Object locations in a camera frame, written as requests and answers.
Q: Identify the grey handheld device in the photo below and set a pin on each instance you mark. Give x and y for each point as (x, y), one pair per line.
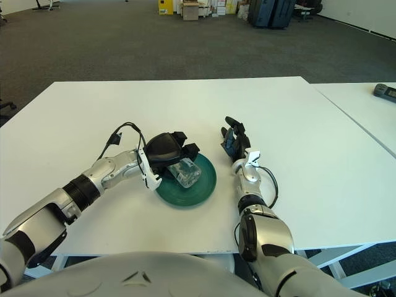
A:
(385, 91)

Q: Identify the grey robot torso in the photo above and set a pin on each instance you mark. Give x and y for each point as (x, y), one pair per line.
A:
(139, 275)

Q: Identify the black suitcase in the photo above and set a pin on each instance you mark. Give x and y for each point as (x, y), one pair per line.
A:
(283, 14)

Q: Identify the green round plate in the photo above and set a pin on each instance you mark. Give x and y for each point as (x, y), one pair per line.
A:
(204, 182)

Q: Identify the clear bottle with blue cap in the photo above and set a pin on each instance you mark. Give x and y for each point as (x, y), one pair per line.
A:
(185, 174)

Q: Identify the white table frame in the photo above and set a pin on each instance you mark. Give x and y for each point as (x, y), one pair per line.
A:
(58, 263)
(340, 251)

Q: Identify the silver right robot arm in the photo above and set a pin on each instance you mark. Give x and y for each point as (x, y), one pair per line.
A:
(272, 229)

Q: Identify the dark blue suitcase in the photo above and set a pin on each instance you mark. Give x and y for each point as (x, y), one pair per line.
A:
(264, 14)

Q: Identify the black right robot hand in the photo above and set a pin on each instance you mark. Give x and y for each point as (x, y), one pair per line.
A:
(238, 142)

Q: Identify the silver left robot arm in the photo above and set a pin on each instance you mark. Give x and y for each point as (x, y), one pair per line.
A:
(46, 222)

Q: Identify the white plastic bag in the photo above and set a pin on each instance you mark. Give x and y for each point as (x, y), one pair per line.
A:
(242, 12)

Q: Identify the black office chair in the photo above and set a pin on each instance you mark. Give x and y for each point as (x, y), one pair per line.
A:
(6, 106)

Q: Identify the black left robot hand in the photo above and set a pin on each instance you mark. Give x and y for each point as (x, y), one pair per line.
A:
(164, 148)

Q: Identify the black desk base frame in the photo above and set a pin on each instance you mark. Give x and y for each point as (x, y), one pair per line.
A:
(46, 5)

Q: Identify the small white side table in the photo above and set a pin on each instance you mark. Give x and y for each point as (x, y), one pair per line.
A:
(304, 11)

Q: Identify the stack of white boxes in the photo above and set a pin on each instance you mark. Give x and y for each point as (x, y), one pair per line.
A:
(218, 6)

